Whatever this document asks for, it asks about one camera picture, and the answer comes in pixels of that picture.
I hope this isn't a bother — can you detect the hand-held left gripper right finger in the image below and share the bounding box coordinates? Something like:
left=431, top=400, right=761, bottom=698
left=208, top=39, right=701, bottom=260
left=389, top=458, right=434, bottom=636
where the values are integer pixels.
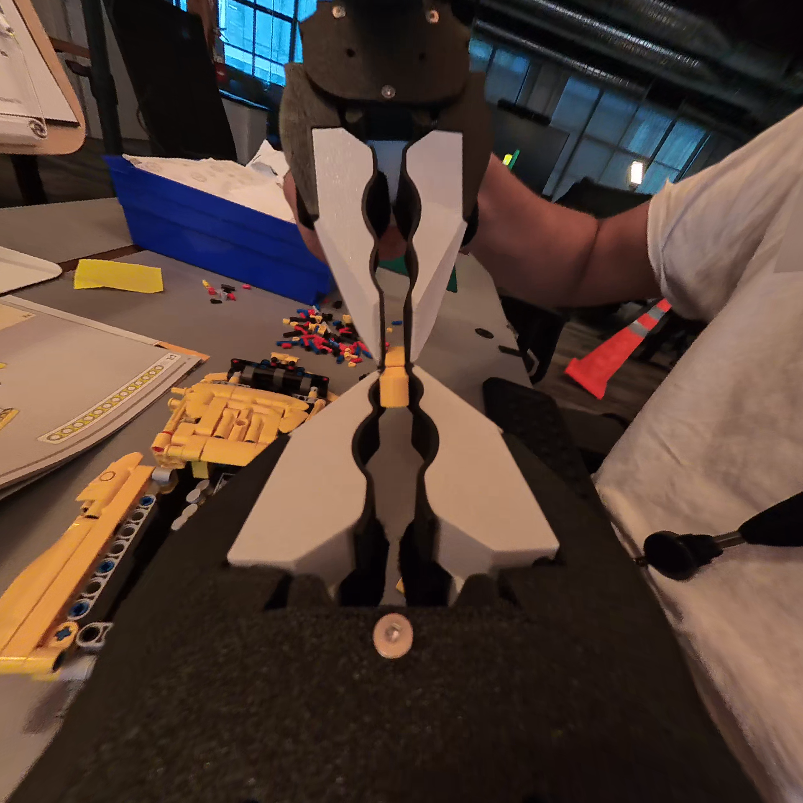
left=408, top=368, right=560, bottom=596

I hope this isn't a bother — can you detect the person's right hand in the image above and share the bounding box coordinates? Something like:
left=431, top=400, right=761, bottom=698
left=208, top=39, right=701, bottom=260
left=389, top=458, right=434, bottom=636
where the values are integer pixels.
left=282, top=177, right=325, bottom=251

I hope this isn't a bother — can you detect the grey desk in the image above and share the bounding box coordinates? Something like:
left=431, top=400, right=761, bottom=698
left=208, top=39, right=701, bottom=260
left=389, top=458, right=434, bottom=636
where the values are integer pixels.
left=0, top=197, right=534, bottom=803

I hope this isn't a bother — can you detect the yellow paper sheet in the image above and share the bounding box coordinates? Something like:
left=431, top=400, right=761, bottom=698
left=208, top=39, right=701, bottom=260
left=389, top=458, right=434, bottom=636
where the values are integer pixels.
left=73, top=258, right=165, bottom=294

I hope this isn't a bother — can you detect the black cord toggle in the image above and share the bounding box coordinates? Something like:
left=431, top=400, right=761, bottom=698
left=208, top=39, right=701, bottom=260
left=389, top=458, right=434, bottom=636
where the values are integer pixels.
left=634, top=489, right=803, bottom=581

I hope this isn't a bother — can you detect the small cluster of brick pins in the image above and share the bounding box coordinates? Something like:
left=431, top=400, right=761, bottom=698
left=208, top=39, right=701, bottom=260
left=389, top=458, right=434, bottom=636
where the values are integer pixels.
left=201, top=279, right=253, bottom=305

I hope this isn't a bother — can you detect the black panel lit display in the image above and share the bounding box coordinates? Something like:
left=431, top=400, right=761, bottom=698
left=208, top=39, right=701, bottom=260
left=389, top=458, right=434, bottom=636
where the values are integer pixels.
left=488, top=99, right=573, bottom=192

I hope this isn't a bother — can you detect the open instruction booklet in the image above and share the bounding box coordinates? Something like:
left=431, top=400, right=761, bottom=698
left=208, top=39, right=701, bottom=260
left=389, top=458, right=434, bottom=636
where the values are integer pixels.
left=0, top=295, right=211, bottom=499

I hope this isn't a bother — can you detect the large paned window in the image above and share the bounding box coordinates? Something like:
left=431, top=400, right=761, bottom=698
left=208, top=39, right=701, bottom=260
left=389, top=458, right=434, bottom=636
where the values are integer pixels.
left=216, top=0, right=317, bottom=89

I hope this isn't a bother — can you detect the yellow black brick car model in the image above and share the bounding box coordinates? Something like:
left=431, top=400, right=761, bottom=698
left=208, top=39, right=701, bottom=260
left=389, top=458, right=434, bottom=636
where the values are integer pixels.
left=0, top=353, right=340, bottom=681

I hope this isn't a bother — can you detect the blue storage bin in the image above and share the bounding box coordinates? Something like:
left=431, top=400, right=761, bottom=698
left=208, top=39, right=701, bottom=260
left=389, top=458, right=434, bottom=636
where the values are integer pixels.
left=103, top=153, right=333, bottom=305

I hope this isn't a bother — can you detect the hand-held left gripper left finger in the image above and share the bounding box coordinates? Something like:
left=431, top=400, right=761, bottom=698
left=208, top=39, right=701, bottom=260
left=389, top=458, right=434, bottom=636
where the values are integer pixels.
left=227, top=374, right=382, bottom=604

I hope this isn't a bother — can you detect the pile of small brick pins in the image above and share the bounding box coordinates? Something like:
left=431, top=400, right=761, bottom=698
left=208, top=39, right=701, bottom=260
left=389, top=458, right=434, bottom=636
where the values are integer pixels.
left=276, top=300, right=402, bottom=366

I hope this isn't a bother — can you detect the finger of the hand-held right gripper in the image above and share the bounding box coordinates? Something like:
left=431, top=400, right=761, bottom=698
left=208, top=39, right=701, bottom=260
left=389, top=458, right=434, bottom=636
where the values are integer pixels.
left=403, top=127, right=469, bottom=360
left=312, top=127, right=386, bottom=363

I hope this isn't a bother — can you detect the person's right forearm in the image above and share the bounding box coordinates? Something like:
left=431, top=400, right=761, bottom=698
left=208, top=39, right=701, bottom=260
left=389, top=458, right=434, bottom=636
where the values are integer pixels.
left=467, top=153, right=666, bottom=308

